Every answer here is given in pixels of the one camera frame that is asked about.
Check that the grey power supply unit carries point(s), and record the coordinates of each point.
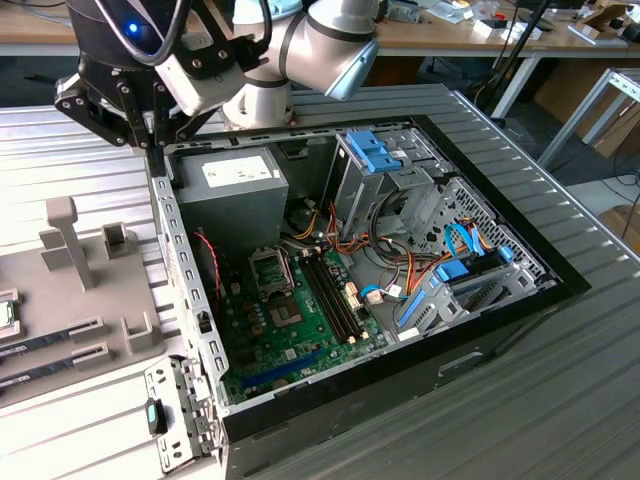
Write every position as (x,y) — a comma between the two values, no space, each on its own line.
(235,210)

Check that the brown cardboard piece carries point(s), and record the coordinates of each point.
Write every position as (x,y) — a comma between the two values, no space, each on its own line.
(622,222)

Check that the grey parts rack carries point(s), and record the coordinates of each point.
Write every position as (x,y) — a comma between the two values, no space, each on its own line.
(100,295)

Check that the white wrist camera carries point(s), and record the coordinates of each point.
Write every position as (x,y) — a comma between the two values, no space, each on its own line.
(200,95)

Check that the black RAM slot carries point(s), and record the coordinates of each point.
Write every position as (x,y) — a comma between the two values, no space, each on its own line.
(339,297)
(331,300)
(325,301)
(345,296)

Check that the grey metal disk bay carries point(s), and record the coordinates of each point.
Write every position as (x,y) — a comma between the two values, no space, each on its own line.
(440,310)

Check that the blue drive carrier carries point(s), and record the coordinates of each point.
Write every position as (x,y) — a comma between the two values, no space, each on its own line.
(372,150)

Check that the CPU socket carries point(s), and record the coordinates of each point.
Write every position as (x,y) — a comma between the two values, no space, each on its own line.
(286,315)

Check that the black open PC case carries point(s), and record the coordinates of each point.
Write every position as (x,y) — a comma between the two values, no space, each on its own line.
(350,405)

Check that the open cardboard box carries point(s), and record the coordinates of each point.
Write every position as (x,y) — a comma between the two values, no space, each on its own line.
(600,20)

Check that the silver CPU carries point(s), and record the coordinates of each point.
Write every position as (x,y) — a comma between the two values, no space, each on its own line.
(5,314)

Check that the beige board power connector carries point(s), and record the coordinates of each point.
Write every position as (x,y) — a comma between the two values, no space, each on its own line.
(352,296)

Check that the flat brown cardboard sheets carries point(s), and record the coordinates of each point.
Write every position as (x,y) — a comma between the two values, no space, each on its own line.
(560,85)

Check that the black clip with teal face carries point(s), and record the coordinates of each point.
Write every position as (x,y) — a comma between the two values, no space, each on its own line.
(156,415)

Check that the blue plastic rail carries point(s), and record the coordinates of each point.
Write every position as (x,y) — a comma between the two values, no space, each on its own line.
(410,312)

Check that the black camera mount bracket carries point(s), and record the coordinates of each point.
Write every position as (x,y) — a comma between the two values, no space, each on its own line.
(200,55)

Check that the small blue clip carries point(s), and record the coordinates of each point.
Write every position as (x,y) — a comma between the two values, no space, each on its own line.
(506,254)

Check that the black stand pole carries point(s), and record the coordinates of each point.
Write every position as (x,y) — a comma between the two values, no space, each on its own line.
(517,39)

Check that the aluminium profile frame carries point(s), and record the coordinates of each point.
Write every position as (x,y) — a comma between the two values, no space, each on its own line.
(576,117)

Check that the green RAM stick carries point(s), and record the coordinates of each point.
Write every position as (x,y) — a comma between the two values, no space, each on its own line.
(35,344)
(35,372)

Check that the blue expansion slot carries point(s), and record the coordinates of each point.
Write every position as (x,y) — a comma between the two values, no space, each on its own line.
(282,370)

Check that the round silver coin battery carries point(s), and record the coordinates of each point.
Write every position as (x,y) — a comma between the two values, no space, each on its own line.
(281,383)

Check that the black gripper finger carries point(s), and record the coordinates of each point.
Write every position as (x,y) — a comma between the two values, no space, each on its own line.
(162,125)
(95,110)

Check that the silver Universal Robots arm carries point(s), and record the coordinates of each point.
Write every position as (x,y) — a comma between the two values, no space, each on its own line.
(325,40)

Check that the black case fan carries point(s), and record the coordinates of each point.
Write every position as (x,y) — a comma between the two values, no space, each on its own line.
(210,285)

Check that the green motherboard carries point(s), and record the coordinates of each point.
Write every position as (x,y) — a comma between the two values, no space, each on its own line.
(320,340)

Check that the grey metal drive cage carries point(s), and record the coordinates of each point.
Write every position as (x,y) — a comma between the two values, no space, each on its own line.
(357,195)

